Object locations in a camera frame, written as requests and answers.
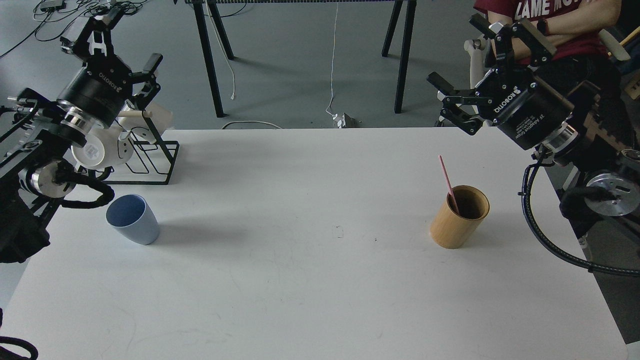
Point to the white mug on rack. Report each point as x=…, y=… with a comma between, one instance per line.
x=104, y=148

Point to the bamboo cylinder holder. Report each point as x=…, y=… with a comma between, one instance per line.
x=459, y=216

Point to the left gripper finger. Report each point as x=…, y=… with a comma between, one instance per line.
x=89, y=38
x=148, y=78

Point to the white mug rear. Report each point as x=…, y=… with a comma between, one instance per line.
x=132, y=121

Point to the white power adapter floor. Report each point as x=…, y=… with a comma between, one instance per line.
x=344, y=121

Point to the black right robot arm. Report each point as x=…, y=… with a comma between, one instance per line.
x=607, y=185

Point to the grey office chair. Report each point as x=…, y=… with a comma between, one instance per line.
x=475, y=48

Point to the seated person red shirt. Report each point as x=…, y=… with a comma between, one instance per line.
x=573, y=27

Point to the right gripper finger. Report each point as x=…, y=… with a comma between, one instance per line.
x=541, y=49
x=452, y=99

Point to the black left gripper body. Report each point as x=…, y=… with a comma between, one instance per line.
x=100, y=88

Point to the blue plastic cup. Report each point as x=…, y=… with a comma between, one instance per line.
x=133, y=218

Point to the black wire mug rack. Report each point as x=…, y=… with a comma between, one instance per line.
x=150, y=164

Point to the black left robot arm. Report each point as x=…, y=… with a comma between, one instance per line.
x=35, y=177

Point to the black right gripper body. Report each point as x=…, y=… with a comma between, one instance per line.
x=527, y=110

